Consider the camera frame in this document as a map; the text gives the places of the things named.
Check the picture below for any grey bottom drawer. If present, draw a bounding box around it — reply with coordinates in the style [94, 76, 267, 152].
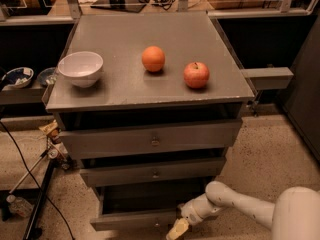
[90, 178, 208, 231]

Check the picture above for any grey drawer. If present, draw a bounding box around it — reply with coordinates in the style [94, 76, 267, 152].
[60, 119, 242, 160]
[90, 178, 208, 231]
[80, 157, 225, 187]

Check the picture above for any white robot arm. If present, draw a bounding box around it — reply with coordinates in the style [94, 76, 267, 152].
[166, 181, 320, 240]

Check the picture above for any grey middle drawer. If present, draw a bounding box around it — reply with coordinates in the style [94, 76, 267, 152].
[80, 157, 225, 187]

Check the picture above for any grey drawer cabinet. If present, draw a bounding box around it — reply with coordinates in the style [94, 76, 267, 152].
[42, 11, 256, 232]

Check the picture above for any grey top drawer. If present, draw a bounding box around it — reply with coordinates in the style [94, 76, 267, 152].
[60, 119, 242, 160]

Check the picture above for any black tripod stand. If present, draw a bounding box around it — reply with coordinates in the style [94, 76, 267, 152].
[9, 150, 55, 240]

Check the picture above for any red apple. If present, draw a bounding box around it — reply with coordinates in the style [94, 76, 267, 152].
[183, 62, 210, 89]

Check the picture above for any crumpled snack wrapper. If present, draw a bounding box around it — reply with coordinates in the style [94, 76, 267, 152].
[39, 121, 59, 140]

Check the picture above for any clear plastic bottle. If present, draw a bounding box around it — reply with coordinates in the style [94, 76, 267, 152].
[6, 195, 33, 218]

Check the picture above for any grey side shelf right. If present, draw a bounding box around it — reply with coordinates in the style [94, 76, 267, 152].
[241, 67, 293, 90]

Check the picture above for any orange fruit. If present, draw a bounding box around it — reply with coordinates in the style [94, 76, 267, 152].
[142, 46, 165, 72]

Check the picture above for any dark small bowl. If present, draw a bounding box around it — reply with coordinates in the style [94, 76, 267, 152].
[37, 67, 58, 86]

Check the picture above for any grey left shelf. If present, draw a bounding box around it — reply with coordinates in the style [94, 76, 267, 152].
[0, 83, 45, 105]

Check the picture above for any blue white bowl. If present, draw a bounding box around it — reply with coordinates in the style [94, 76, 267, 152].
[2, 67, 34, 89]

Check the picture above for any black monitor base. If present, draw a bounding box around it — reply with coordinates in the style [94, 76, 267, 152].
[91, 0, 146, 13]

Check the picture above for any black floor cable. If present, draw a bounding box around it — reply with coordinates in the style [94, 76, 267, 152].
[0, 120, 76, 240]

